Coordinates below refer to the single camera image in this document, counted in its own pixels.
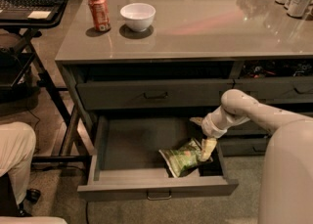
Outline grey top right drawer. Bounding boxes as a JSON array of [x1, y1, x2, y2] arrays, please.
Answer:
[[234, 76, 313, 104]]

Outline grey bottom right drawer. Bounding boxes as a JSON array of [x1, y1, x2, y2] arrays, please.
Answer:
[[219, 138, 269, 157]]

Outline person's leg beige trousers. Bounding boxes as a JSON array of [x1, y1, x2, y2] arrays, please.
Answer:
[[0, 122, 36, 204]]

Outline open grey middle drawer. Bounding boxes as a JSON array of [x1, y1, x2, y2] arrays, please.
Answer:
[[78, 116, 239, 202]]

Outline yellow sticky note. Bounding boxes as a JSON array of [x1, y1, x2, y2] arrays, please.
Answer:
[[28, 11, 50, 20]]

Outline grey counter cabinet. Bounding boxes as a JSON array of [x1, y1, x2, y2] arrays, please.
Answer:
[[56, 0, 313, 146]]

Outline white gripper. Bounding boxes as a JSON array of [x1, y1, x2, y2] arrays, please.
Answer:
[[190, 111, 227, 161]]

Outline orange soda can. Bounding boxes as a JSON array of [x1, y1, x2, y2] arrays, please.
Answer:
[[88, 0, 111, 32]]

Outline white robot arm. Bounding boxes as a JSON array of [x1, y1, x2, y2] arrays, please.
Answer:
[[191, 89, 313, 224]]

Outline black shoe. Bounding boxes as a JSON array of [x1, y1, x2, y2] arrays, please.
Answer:
[[25, 189, 41, 203]]

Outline grey top left drawer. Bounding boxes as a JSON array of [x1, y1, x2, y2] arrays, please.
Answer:
[[76, 79, 233, 111]]

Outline white ceramic bowl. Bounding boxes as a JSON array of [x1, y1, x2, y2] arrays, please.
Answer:
[[120, 3, 156, 32]]

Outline green jalapeno chip bag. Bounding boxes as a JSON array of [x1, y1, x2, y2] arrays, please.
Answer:
[[158, 138, 212, 178]]

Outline black laptop stand cart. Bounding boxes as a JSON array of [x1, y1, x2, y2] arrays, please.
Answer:
[[0, 2, 91, 167]]

